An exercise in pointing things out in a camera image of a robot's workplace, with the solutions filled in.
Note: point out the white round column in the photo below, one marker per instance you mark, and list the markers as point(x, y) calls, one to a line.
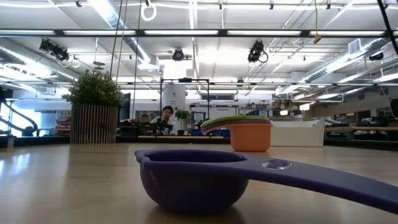
point(174, 96)

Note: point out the silver air duct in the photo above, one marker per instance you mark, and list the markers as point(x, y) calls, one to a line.
point(367, 46)
point(18, 53)

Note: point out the red storage bin rack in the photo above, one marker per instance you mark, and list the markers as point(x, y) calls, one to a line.
point(63, 124)

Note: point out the green measuring cup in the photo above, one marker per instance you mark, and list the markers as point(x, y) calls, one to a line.
point(236, 118)

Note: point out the orange measuring cup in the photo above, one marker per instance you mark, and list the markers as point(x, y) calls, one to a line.
point(250, 140)

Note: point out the dark blue measuring cup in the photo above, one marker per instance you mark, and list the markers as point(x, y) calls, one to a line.
point(192, 186)

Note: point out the small potted tree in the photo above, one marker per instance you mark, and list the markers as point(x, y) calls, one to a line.
point(182, 114)

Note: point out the black metal frame stand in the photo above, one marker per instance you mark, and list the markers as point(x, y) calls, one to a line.
point(185, 80)

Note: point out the white plastic basket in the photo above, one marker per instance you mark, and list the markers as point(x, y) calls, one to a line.
point(298, 137)

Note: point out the black background robot arm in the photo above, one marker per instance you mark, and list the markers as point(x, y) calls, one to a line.
point(163, 127)

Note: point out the black ceiling-mounted device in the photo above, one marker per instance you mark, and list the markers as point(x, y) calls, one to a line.
point(376, 56)

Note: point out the person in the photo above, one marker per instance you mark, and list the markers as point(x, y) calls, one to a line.
point(168, 111)

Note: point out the long ceiling light bar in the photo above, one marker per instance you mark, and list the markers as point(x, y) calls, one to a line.
point(186, 32)

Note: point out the potted plant in slatted pot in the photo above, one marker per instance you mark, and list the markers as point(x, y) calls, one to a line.
point(93, 124)

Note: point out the black ceiling-mounted camera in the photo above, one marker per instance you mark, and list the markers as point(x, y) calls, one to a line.
point(178, 55)
point(255, 51)
point(54, 49)

